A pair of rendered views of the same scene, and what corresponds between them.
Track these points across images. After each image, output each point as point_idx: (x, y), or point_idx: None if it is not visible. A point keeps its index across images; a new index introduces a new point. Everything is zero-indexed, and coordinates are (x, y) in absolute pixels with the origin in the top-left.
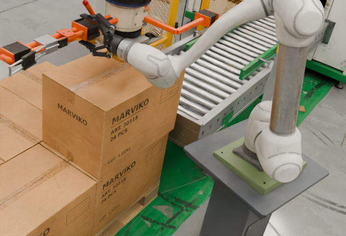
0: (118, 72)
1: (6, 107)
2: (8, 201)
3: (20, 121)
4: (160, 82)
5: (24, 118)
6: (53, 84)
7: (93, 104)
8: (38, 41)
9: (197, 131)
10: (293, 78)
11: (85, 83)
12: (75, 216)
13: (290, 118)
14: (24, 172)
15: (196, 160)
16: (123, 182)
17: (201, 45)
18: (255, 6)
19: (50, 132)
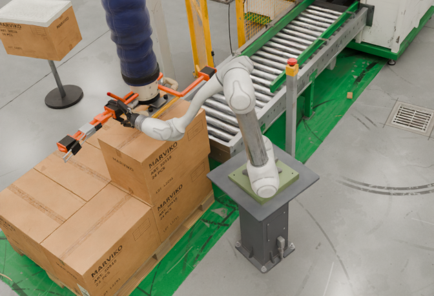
0: None
1: (84, 156)
2: (92, 231)
3: (95, 167)
4: (170, 139)
5: (97, 163)
6: (106, 145)
7: (133, 158)
8: (81, 130)
9: (228, 151)
10: (249, 132)
11: (127, 141)
12: (140, 232)
13: (258, 156)
14: (101, 207)
15: (215, 183)
16: (175, 200)
17: (190, 112)
18: (215, 84)
19: (114, 175)
